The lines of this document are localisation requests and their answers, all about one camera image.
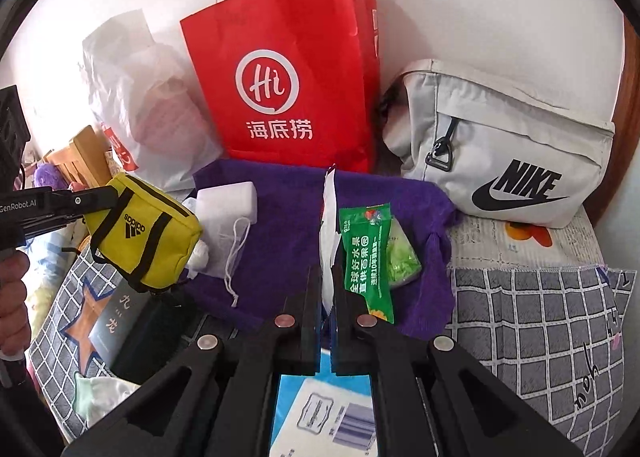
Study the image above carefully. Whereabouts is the blue tissue pack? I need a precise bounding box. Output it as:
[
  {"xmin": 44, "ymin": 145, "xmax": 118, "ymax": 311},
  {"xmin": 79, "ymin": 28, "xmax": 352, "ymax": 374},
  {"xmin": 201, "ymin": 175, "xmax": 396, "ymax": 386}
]
[{"xmin": 270, "ymin": 347, "xmax": 376, "ymax": 457}]

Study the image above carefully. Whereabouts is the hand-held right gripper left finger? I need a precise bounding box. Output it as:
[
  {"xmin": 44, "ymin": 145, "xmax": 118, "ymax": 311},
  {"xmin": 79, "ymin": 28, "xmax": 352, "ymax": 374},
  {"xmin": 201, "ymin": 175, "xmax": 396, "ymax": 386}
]
[{"xmin": 62, "ymin": 264, "xmax": 323, "ymax": 457}]

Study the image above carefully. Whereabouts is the light green packet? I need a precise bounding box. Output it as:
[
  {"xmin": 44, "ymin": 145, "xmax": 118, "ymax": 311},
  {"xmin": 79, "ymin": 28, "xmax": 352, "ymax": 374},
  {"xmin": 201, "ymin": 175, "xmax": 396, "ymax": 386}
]
[{"xmin": 387, "ymin": 217, "xmax": 423, "ymax": 290}]

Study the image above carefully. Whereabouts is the white drawstring mesh pouch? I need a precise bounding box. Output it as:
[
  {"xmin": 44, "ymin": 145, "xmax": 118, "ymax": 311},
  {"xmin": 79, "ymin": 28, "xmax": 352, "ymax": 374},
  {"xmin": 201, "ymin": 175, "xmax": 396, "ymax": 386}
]
[{"xmin": 187, "ymin": 217, "xmax": 253, "ymax": 308}]

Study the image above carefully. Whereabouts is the white plastic bag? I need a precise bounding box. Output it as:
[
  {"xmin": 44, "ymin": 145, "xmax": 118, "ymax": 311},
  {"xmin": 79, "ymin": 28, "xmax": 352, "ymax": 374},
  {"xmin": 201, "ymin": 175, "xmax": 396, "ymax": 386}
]
[{"xmin": 82, "ymin": 9, "xmax": 223, "ymax": 192}]

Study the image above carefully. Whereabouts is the person's left hand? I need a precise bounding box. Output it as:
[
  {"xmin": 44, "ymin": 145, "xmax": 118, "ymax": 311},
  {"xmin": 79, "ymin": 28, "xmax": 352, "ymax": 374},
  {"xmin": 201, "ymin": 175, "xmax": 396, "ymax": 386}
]
[{"xmin": 0, "ymin": 252, "xmax": 32, "ymax": 354}]

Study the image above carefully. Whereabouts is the grey sling bag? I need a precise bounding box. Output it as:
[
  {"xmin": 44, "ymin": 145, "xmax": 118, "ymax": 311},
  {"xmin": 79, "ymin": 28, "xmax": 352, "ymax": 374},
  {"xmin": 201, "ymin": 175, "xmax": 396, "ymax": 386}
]
[{"xmin": 382, "ymin": 58, "xmax": 617, "ymax": 229}]

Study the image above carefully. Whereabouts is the purple plush toy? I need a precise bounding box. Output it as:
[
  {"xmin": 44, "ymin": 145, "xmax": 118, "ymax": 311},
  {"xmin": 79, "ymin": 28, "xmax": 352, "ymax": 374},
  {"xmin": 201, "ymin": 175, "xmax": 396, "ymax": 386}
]
[{"xmin": 32, "ymin": 163, "xmax": 66, "ymax": 190}]

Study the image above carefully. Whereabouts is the black case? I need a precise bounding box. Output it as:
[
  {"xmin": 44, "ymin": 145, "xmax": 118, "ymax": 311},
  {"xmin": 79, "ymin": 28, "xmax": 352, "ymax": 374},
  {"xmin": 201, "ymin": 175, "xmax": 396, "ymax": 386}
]
[{"xmin": 112, "ymin": 297, "xmax": 201, "ymax": 383}]

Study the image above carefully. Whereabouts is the wooden door frame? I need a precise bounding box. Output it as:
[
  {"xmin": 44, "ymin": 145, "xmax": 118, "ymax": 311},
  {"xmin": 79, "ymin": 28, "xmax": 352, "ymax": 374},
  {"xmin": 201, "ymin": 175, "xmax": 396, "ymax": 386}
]
[{"xmin": 615, "ymin": 17, "xmax": 640, "ymax": 138}]

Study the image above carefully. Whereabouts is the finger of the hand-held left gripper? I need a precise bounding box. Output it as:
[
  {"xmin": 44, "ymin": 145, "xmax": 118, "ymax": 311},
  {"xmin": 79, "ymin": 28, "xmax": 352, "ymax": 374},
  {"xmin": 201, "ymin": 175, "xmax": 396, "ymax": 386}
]
[
  {"xmin": 22, "ymin": 214, "xmax": 90, "ymax": 242},
  {"xmin": 50, "ymin": 187, "xmax": 121, "ymax": 214}
]

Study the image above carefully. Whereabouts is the white flower print cloth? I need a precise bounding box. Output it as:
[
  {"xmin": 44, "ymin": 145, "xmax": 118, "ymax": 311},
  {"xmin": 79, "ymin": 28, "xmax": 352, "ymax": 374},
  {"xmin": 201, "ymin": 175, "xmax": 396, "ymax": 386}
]
[{"xmin": 447, "ymin": 209, "xmax": 608, "ymax": 270}]

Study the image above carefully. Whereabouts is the purple towel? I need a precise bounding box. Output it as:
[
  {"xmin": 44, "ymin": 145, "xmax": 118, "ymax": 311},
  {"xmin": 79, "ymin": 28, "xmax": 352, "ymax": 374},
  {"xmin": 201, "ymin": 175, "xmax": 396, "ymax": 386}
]
[{"xmin": 182, "ymin": 159, "xmax": 458, "ymax": 338}]

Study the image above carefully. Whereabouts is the grey green book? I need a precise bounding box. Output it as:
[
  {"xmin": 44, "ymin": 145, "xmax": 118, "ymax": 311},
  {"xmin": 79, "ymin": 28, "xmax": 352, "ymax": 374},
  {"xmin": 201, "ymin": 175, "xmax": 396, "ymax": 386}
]
[{"xmin": 90, "ymin": 282, "xmax": 151, "ymax": 363}]

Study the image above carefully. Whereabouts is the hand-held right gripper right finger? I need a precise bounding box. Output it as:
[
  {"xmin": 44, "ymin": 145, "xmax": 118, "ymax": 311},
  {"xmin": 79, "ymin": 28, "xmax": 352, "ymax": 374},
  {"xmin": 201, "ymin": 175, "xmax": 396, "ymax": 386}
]
[{"xmin": 332, "ymin": 277, "xmax": 583, "ymax": 457}]

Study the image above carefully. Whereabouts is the white and green cloth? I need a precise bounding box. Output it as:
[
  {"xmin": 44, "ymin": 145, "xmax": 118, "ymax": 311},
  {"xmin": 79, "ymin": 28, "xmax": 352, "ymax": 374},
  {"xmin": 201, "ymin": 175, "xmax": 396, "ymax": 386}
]
[{"xmin": 72, "ymin": 372, "xmax": 141, "ymax": 428}]

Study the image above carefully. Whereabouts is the red paper bag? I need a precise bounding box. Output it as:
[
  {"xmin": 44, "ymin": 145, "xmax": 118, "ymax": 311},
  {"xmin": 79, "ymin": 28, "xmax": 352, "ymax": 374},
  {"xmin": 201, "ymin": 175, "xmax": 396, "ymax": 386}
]
[{"xmin": 180, "ymin": 0, "xmax": 383, "ymax": 175}]

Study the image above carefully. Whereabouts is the yellow pouch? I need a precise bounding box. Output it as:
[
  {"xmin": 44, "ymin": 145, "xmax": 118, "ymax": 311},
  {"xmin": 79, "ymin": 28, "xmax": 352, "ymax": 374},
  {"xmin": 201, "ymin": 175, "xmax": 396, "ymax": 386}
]
[{"xmin": 85, "ymin": 173, "xmax": 203, "ymax": 293}]

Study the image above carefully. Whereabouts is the grey checked bedsheet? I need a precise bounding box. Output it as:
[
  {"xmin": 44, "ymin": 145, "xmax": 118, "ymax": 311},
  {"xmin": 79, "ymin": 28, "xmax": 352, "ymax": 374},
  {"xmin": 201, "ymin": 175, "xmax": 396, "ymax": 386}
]
[{"xmin": 27, "ymin": 214, "xmax": 628, "ymax": 443}]

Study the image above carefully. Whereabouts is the green snack packet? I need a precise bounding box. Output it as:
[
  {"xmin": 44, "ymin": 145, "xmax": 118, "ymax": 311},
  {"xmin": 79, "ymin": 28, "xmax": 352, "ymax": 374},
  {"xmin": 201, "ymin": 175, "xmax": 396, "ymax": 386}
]
[{"xmin": 339, "ymin": 203, "xmax": 396, "ymax": 325}]

